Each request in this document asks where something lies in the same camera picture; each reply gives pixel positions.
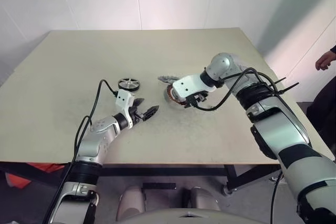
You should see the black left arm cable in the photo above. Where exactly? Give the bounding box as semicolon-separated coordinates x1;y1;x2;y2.
41;79;119;224

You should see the bystander dark clothing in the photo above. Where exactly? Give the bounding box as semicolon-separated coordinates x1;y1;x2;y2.
306;44;336;154

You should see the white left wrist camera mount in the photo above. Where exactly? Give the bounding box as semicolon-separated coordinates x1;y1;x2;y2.
115;89;136;130

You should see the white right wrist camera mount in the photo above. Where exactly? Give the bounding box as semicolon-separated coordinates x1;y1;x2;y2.
172;74;216;102

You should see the orange cloth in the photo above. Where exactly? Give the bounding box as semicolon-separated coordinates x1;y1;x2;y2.
5;163;66;189

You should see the small black metal wheel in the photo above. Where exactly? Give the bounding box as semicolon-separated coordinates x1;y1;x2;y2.
117;77;140;91

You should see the black table frame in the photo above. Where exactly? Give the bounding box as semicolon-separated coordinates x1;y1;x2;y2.
99;165;284;192

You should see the beige rounded robot leg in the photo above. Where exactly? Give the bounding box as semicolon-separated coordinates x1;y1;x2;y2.
190;186;221;212
116;186;146;222

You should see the grey motor housing lid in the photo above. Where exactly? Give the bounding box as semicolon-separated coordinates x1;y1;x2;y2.
157;75;181;85

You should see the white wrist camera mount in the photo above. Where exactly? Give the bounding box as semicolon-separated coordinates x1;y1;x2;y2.
172;74;216;102
115;89;136;130

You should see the bystander bare hand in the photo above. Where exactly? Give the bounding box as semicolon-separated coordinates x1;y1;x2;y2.
315;50;334;71

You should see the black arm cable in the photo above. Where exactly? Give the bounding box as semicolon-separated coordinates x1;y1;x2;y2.
41;79;119;224
194;68;279;111

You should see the grey robot torso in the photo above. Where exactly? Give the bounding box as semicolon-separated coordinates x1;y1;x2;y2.
123;207;263;224

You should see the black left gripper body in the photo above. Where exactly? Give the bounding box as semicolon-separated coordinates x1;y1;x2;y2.
129;105;145;128

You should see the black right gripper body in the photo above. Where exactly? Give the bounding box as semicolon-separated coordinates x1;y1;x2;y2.
189;90;211;107

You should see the grey caster wheel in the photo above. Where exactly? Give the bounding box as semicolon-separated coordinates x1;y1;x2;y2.
223;184;238;196

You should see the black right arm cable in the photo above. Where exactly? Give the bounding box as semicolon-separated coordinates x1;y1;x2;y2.
194;68;279;111

